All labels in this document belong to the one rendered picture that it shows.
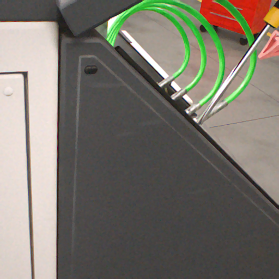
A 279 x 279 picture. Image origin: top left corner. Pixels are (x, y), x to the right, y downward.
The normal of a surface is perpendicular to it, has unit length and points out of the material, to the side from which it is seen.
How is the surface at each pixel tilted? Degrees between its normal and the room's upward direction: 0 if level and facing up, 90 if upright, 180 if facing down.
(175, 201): 90
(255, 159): 0
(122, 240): 90
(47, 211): 90
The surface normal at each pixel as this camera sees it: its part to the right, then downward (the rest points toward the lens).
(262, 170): 0.11, -0.84
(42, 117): 0.33, 0.53
